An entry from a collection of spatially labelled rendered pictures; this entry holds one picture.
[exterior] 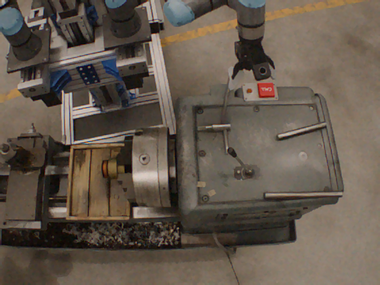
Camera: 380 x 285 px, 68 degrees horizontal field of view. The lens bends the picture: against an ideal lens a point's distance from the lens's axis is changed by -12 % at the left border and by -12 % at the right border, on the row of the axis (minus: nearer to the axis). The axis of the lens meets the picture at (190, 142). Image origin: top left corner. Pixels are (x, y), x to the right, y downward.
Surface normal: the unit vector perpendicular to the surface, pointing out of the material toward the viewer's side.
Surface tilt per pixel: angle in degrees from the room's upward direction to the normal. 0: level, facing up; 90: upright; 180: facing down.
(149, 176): 27
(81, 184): 0
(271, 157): 0
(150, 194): 55
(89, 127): 0
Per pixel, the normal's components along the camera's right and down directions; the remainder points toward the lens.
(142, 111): -0.01, -0.37
